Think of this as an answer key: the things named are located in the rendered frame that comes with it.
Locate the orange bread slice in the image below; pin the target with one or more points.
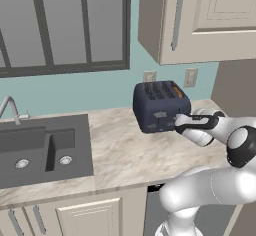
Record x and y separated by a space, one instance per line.
177 90

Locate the beige wall cupboard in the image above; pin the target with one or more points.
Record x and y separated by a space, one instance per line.
150 16

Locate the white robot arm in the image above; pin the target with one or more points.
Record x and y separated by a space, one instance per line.
213 183

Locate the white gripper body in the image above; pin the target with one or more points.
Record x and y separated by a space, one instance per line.
181 120

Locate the grey-brown tall cabinet panel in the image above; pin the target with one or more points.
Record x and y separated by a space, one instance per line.
236 86

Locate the beige wall outlet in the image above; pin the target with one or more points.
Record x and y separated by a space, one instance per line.
191 77
149 76

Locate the beige wall cupboard door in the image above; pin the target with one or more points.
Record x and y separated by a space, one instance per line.
226 43

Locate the dark framed window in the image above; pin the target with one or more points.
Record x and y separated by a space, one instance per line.
66 23

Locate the dark blue toaster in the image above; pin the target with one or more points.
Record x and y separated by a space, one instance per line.
150 106

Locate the beige base cupboard door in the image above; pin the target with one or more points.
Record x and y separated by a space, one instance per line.
90 216
6 225

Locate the dark grey sink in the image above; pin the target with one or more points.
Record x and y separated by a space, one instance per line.
30 150

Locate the grey toaster lever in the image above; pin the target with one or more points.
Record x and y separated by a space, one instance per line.
160 114

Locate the silver tap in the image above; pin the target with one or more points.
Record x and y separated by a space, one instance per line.
15 113

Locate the dark grey dishwasher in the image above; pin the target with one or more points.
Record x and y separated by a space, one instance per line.
152 213

